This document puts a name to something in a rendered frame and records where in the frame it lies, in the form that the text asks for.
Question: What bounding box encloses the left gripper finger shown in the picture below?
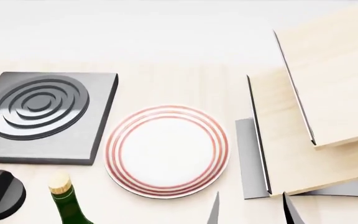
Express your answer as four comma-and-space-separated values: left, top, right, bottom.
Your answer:
206, 190, 221, 224

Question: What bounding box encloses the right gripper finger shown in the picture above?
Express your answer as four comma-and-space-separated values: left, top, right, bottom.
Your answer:
282, 192, 308, 224

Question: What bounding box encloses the white plate with red rings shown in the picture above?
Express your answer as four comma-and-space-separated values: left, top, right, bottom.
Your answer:
103, 105, 231, 200

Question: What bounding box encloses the light wooden cabinet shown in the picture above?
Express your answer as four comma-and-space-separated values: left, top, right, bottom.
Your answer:
246, 4, 358, 200

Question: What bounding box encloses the green wine bottle with cork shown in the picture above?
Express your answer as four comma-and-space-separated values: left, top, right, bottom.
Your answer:
48, 170, 96, 224

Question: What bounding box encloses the grey flat stove with burner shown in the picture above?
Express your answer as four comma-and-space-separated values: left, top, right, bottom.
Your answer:
0, 71, 119, 167

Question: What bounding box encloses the black stove knob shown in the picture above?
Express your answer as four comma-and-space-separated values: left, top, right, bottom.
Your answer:
0, 169, 27, 222

